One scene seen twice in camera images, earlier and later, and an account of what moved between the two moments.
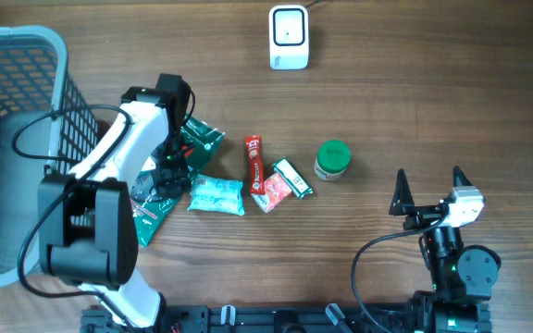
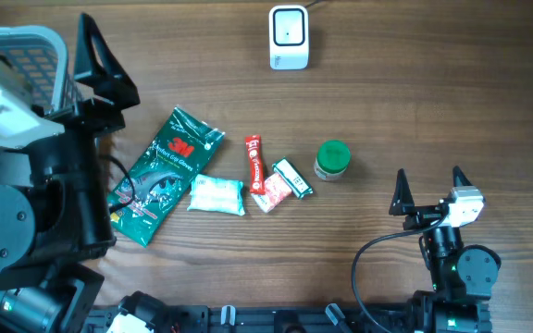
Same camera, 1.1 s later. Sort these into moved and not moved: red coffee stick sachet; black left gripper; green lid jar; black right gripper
Moved: black left gripper
Not moved: green lid jar; red coffee stick sachet; black right gripper
